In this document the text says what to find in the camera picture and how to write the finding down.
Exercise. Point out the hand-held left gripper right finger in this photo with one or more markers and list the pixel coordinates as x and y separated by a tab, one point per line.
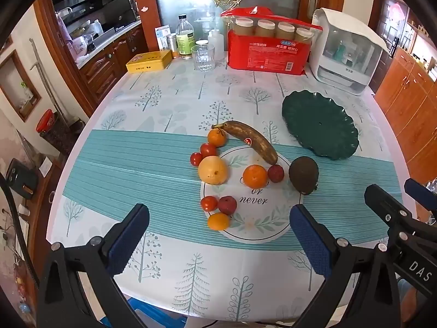
310	242

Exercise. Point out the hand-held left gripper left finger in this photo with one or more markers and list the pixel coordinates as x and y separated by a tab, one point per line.
128	239

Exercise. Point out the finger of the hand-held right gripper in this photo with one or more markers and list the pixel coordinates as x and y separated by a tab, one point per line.
421	193
382	200

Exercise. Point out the dark green avocado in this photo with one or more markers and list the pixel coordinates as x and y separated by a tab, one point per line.
303	174

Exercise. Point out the dark red plum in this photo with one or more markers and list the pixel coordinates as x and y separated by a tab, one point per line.
276	173
227	205

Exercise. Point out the small orange tangerine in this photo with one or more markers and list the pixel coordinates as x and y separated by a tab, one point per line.
255	177

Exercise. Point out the yellowish orange tangerine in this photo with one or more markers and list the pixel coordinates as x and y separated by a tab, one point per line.
218	221

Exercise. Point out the dark green scalloped plate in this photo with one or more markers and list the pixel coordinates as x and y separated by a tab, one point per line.
317	123

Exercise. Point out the large yellow orange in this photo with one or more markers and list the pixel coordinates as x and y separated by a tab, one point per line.
212	170

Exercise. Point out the brown spotted banana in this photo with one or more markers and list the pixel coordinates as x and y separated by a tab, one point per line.
252	140

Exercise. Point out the blue plastic stool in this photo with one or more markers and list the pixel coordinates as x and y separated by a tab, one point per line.
157	314

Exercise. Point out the wooden tall cupboard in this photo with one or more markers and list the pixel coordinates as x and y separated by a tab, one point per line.
406	95

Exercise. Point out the small red cherry tomato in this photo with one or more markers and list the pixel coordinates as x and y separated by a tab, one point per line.
196	159

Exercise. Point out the red lid dark jar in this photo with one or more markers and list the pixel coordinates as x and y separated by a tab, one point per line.
54	133

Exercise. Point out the small orange with stem leaf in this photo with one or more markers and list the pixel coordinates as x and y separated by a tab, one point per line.
216	137

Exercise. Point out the white countertop cup sterilizer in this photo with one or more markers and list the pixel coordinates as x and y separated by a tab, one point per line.
344	65

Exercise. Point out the yellow metal tin box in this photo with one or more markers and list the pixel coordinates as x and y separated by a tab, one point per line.
148	61

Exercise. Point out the wooden kitchen cabinet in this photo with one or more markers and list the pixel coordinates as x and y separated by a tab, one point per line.
105	61

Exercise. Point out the red paper cup package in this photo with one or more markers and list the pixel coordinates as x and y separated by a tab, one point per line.
266	54

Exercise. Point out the clear drinking glass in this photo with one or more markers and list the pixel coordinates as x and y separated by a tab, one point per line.
203	58

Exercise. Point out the small silver orange can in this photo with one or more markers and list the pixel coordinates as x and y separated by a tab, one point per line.
172	46

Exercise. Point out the white and blue carton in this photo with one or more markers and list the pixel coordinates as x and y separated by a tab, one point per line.
162	37

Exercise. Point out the clear bottle green label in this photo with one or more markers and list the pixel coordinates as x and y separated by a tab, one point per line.
185	41

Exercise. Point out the white plastic bottle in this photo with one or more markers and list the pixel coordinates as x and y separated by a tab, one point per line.
216	44

